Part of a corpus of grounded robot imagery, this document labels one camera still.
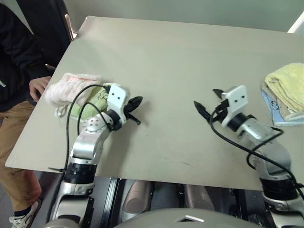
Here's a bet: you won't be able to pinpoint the white sneaker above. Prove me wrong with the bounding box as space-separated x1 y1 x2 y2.
9 199 43 228

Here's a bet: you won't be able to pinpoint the bystander bare hand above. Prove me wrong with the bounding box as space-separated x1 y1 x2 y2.
28 76 52 101

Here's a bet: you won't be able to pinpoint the brown wooden chair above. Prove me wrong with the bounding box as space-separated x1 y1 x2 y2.
64 13 79 42

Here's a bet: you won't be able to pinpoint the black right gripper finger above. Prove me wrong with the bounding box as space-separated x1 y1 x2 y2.
193 100 211 120
212 88 226 101

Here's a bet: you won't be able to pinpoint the light blue towel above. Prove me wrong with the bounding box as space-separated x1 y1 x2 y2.
261 83 304 127

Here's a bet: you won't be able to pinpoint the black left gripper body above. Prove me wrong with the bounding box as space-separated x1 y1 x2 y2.
123 100 135 121

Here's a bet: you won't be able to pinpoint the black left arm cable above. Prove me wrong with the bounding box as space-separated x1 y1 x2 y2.
63 85 113 177

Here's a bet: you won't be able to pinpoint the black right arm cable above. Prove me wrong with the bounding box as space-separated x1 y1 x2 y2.
209 111 304 191

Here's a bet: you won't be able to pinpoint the white panel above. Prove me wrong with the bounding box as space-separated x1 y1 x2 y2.
287 15 304 34

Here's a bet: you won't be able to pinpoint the black table frame bar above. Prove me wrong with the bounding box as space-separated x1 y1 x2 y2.
101 177 120 228

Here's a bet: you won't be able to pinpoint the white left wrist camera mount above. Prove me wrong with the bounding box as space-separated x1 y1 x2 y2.
106 83 132 125

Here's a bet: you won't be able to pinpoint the bystander black jacket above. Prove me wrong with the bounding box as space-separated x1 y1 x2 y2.
0 0 72 113

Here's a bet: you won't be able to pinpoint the yellow terry towel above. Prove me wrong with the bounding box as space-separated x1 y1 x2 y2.
264 62 304 114

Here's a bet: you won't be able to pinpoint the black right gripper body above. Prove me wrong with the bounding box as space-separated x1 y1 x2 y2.
209 99 230 122

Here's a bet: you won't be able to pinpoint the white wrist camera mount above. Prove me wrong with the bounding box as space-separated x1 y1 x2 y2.
106 83 132 125
220 85 248 128

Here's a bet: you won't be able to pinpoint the bystander brown trousers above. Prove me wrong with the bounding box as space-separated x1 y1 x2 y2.
0 99 43 215

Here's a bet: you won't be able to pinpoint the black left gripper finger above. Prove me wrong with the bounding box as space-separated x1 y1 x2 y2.
128 113 142 126
129 95 144 111

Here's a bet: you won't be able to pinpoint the silver robot torso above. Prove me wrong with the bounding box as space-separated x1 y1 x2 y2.
118 208 263 228

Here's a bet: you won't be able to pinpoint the pink terry towel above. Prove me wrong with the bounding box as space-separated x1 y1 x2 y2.
44 72 105 118

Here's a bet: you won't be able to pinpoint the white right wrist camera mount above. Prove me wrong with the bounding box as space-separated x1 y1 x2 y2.
220 85 248 128

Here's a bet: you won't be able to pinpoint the green printed towel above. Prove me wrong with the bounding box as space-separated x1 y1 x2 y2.
68 81 132 121

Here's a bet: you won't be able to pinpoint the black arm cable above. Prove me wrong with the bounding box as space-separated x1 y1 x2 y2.
209 111 304 191
63 85 113 177

